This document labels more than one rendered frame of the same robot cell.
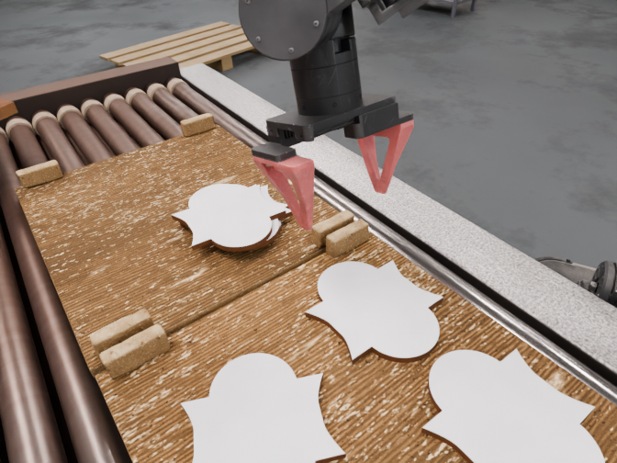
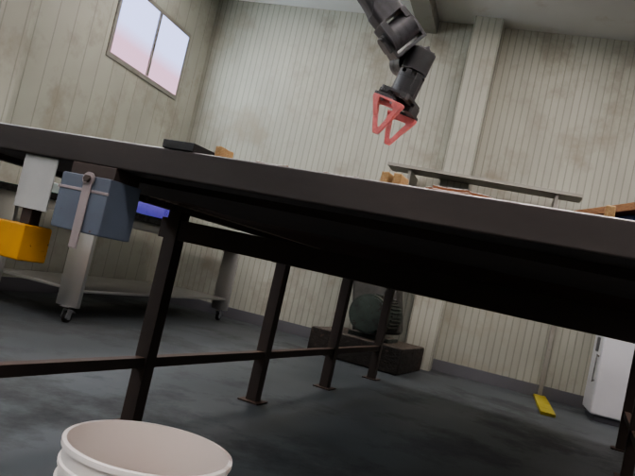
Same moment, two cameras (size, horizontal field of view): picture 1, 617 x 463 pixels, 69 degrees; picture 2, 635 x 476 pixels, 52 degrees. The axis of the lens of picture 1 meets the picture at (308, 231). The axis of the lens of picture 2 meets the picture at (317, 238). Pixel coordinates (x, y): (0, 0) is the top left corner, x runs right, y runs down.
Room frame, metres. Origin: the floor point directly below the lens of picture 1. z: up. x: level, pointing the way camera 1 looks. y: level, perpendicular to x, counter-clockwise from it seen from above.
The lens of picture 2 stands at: (1.48, -0.84, 0.74)
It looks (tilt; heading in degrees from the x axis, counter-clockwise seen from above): 3 degrees up; 148
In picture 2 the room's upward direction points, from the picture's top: 13 degrees clockwise
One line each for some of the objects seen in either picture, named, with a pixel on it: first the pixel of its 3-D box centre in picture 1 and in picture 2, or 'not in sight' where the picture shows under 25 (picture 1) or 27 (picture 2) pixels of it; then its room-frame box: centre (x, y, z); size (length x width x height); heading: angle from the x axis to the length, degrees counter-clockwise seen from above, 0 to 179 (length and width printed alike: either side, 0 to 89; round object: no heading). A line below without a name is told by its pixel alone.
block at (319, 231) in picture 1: (333, 228); (400, 182); (0.45, -0.03, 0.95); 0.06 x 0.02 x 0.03; 125
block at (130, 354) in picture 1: (136, 350); not in sight; (0.27, 0.17, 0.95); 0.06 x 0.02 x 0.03; 126
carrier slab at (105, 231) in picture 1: (174, 210); not in sight; (0.53, 0.19, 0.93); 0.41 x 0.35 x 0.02; 35
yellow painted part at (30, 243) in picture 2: not in sight; (29, 207); (-0.11, -0.61, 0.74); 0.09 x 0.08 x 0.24; 34
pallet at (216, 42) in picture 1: (195, 52); not in sight; (4.19, 0.95, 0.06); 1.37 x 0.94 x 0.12; 134
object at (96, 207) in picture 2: not in sight; (94, 208); (0.03, -0.50, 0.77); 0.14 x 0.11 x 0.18; 34
